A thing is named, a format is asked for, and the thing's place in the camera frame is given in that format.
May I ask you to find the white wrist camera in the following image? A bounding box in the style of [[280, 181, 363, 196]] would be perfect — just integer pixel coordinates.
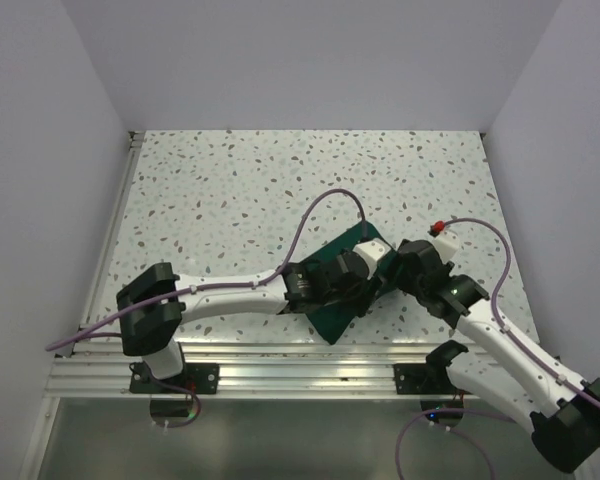
[[353, 238, 393, 278], [429, 221, 460, 264]]

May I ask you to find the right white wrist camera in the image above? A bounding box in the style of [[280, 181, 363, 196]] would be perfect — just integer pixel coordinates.
[[429, 221, 460, 264]]

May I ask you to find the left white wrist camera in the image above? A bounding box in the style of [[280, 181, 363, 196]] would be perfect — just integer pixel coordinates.
[[353, 238, 393, 278]]

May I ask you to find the aluminium left side rail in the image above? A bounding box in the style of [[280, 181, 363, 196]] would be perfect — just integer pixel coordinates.
[[77, 131, 146, 332]]

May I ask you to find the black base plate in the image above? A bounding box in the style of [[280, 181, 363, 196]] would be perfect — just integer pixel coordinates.
[[129, 362, 220, 395], [393, 340, 469, 395]]

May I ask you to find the green surgical cloth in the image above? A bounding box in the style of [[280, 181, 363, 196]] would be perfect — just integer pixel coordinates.
[[300, 221, 396, 345]]

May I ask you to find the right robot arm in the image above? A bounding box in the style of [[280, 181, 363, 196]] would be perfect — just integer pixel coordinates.
[[391, 238, 600, 473]]

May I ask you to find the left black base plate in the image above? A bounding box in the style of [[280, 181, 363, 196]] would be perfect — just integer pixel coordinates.
[[129, 362, 220, 395]]

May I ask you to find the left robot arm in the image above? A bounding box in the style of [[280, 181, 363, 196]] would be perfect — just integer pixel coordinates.
[[116, 240, 389, 393]]

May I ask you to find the aluminium front rail frame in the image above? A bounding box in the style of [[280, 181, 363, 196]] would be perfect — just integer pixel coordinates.
[[49, 339, 571, 401]]

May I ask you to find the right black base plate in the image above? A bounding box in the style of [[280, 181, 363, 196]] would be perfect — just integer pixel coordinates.
[[393, 340, 469, 395]]

